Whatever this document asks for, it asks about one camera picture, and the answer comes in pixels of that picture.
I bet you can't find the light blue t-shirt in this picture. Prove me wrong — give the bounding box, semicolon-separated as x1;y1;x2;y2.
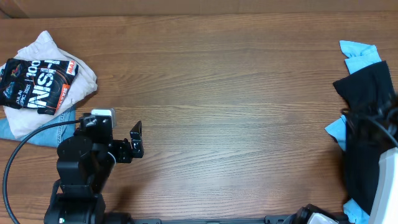
325;40;381;224

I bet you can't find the black printed folded t-shirt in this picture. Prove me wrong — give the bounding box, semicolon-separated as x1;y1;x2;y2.
1;58;79;115

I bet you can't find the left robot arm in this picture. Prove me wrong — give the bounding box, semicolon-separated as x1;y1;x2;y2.
44;113;144;224

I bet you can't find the beige folded garment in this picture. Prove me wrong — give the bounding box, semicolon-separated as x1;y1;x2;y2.
1;31;98;138

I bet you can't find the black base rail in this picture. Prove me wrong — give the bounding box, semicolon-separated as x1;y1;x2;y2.
133;214;352;224

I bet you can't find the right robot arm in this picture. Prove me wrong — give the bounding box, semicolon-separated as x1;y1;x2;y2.
284;147;397;224

